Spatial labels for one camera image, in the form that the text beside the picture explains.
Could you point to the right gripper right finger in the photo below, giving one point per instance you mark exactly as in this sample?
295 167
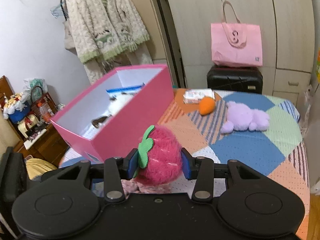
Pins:
202 170

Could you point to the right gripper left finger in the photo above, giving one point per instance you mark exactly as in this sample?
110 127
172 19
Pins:
116 170

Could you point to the pink strawberry plush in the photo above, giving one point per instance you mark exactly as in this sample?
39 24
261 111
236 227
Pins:
159 157

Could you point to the purple plush toy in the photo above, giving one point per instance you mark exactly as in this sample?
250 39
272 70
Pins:
239 117

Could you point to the white panda plush toy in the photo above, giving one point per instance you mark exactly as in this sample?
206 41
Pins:
117 102

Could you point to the small white wipes pack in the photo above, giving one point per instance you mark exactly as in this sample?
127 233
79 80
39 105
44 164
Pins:
196 95

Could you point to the blue white tissue pack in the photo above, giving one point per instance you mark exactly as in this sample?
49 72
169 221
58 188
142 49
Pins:
131 90

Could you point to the patchwork quilt bedspread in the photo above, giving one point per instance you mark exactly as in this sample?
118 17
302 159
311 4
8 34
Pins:
278 153

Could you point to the pink storage box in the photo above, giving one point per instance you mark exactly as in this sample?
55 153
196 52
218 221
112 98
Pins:
123 131

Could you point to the wooden side cabinet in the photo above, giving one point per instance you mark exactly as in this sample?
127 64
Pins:
50 146

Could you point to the black suitcase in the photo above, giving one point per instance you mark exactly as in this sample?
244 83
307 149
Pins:
238 79

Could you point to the pink tote bag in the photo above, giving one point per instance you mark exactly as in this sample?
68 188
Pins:
236 44

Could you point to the cream fuzzy cardigan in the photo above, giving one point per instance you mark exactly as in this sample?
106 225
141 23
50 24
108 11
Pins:
107 33

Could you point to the beige three-door wardrobe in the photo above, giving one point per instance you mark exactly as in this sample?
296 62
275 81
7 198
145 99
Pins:
190 36

